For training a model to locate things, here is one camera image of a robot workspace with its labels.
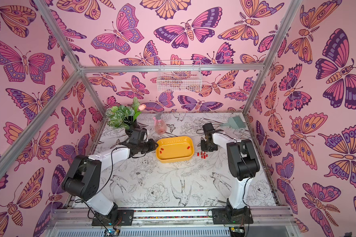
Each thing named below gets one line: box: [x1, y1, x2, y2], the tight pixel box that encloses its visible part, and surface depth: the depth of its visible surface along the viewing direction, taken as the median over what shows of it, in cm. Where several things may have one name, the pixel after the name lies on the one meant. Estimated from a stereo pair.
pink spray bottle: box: [153, 113, 167, 136], surface depth 111 cm
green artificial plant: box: [105, 97, 142, 130], surface depth 87 cm
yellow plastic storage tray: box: [155, 136, 195, 164], surface depth 100 cm
